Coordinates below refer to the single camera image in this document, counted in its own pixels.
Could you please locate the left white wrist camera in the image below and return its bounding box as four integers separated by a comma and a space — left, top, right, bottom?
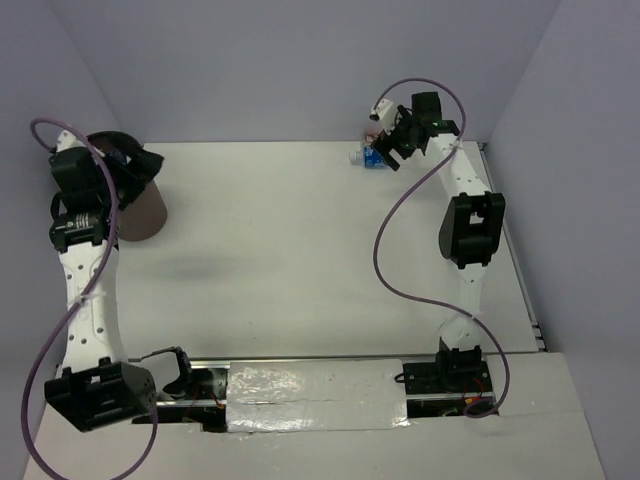
52, 130, 88, 155

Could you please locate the blue label bottle blue cap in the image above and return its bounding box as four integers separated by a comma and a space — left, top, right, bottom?
106, 149, 131, 165

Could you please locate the silver foil tape sheet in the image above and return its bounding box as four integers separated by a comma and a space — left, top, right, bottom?
225, 359, 409, 433

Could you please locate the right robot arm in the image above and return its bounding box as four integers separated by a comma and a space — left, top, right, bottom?
370, 92, 506, 392

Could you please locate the brown round waste bin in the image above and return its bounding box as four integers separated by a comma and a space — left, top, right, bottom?
88, 131, 168, 242

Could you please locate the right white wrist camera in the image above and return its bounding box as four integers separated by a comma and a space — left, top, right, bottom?
369, 98, 398, 134

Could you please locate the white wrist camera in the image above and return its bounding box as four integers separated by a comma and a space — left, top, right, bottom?
369, 98, 398, 134
52, 130, 88, 155

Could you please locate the metal base rail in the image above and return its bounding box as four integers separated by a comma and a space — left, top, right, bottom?
132, 354, 501, 434

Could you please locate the red label bottle red cap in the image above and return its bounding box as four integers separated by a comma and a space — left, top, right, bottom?
363, 131, 384, 145

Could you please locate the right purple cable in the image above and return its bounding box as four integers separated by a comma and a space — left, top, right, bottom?
373, 77, 512, 418

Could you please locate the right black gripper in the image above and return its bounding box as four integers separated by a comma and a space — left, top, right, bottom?
371, 105, 419, 171

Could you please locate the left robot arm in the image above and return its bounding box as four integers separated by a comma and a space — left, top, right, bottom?
44, 146, 164, 432

